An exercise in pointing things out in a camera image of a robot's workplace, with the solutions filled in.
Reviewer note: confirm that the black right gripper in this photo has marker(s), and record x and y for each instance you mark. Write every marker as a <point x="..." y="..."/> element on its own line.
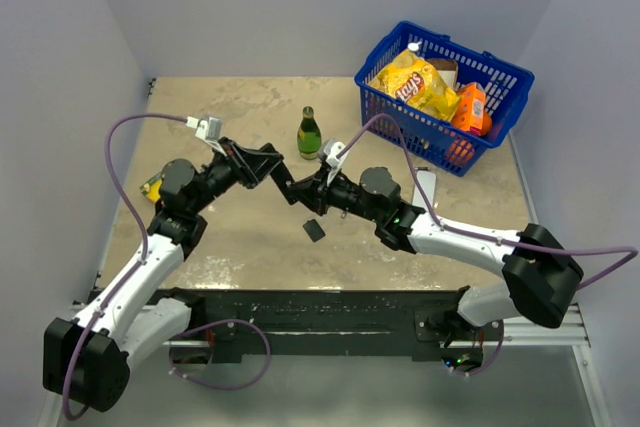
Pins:
<point x="315" y="192"/>

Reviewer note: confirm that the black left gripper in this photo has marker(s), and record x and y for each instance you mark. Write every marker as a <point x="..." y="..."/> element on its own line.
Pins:
<point x="249" y="166"/>

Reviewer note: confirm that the black remote control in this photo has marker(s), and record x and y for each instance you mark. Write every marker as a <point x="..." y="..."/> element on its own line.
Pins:
<point x="283" y="180"/>

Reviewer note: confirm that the black battery cover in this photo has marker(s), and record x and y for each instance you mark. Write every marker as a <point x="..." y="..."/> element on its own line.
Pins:
<point x="314" y="230"/>

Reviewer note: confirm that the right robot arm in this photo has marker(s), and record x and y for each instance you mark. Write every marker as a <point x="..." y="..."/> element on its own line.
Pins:
<point x="534" y="284"/>

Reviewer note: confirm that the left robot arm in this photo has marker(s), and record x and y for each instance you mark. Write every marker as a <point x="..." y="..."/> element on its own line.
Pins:
<point x="89" y="359"/>

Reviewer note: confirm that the green glass bottle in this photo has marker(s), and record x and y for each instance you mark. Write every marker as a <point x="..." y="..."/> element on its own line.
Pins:
<point x="309" y="138"/>

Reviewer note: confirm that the white rectangular box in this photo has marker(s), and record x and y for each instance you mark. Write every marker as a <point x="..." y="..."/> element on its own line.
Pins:
<point x="427" y="181"/>

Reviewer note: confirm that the yellow chips bag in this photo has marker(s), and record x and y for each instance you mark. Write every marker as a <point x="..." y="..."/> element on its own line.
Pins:
<point x="416" y="82"/>

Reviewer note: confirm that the orange fruit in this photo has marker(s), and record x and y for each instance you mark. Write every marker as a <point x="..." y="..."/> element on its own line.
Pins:
<point x="460" y="152"/>

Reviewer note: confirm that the orange juice carton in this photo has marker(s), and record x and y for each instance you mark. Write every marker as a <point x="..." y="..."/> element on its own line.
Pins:
<point x="469" y="115"/>

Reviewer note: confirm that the white cap bottle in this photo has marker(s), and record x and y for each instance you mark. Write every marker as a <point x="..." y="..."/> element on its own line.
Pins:
<point x="414" y="46"/>

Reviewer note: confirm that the blue plastic shopping basket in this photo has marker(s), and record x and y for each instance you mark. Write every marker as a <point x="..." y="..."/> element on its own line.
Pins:
<point x="506" y="86"/>

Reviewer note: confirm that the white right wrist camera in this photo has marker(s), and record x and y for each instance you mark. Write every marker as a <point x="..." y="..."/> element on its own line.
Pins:
<point x="330" y="152"/>

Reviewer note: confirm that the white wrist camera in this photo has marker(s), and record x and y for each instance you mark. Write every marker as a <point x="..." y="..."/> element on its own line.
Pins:
<point x="330" y="152"/>
<point x="207" y="129"/>

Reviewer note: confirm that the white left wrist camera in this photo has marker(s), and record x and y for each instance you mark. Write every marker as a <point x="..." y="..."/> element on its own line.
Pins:
<point x="207" y="129"/>

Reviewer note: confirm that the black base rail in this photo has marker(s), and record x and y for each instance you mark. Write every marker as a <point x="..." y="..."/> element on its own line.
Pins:
<point x="239" y="323"/>

